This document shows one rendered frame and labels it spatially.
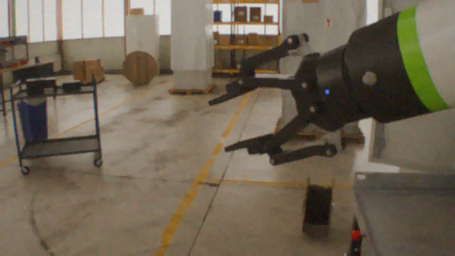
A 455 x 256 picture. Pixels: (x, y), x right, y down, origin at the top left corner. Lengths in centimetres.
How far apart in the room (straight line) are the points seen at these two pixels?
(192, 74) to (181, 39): 80
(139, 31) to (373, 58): 1177
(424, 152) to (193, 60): 695
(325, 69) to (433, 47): 11
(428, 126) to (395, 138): 16
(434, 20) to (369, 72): 7
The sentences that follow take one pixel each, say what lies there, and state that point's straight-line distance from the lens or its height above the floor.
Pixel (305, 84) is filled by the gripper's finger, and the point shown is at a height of 134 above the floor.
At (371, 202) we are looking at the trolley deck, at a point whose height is 85.
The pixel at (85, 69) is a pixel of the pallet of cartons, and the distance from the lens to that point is 1089.
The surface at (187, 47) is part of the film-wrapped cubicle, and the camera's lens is 823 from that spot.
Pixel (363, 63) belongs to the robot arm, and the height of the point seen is 136.
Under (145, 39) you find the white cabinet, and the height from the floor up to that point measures 116.
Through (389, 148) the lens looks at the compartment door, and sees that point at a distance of 169.
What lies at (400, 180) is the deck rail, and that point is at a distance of 140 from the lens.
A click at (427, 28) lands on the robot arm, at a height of 140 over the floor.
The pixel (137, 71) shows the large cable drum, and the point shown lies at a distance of 992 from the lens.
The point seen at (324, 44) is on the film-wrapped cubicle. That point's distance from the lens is 478.
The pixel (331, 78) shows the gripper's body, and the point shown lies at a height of 135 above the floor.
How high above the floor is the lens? 139
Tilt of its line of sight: 14 degrees down
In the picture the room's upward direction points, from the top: straight up
